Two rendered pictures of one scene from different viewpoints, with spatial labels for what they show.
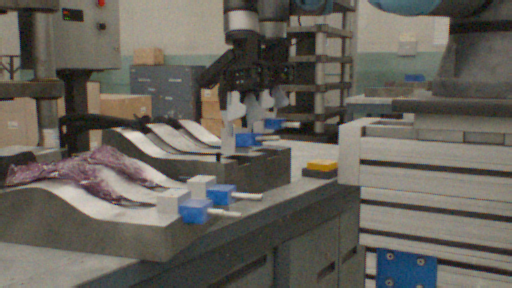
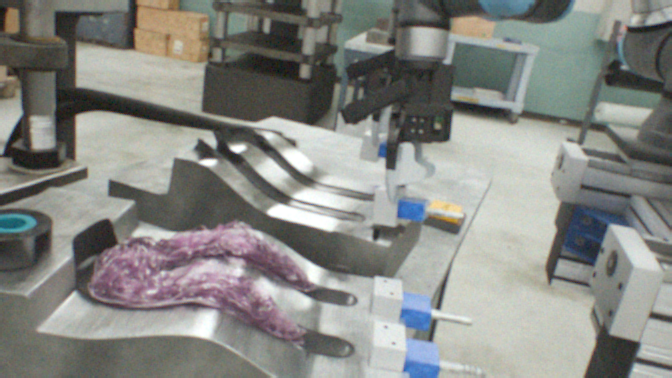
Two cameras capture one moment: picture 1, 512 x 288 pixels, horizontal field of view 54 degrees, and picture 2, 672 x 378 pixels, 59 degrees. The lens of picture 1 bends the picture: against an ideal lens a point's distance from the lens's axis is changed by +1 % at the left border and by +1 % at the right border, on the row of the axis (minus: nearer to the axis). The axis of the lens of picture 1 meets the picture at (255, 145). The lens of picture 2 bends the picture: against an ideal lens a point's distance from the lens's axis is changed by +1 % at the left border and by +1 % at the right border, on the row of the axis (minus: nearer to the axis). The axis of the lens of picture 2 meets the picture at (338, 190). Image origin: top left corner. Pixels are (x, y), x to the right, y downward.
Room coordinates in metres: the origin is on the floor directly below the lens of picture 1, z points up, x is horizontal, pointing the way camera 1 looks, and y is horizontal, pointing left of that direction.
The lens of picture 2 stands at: (0.27, 0.37, 1.24)
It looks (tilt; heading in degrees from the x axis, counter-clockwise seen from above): 20 degrees down; 343
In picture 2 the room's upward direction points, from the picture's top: 10 degrees clockwise
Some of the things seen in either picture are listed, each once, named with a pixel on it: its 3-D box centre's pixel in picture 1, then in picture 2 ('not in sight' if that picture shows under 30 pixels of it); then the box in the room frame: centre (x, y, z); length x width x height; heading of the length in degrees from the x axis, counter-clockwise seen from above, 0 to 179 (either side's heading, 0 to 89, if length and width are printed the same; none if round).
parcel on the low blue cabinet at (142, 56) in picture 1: (148, 56); not in sight; (8.46, 1.78, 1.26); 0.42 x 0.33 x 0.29; 67
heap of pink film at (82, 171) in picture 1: (77, 168); (207, 266); (0.90, 0.32, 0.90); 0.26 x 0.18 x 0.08; 72
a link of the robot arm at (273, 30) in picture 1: (272, 32); (408, 27); (1.35, -0.04, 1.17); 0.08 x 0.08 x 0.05
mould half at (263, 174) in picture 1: (178, 153); (274, 192); (1.23, 0.19, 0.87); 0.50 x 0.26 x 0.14; 55
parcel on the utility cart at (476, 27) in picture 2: not in sight; (472, 28); (6.44, -2.73, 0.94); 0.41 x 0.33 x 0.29; 74
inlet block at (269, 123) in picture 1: (278, 123); (395, 151); (1.34, -0.06, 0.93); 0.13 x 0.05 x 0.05; 55
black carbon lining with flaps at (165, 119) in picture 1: (179, 134); (283, 169); (1.22, 0.19, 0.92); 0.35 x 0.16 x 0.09; 55
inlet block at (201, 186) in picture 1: (226, 195); (421, 312); (0.87, 0.05, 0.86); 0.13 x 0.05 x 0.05; 72
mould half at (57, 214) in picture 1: (74, 191); (200, 299); (0.89, 0.33, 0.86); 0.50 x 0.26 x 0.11; 72
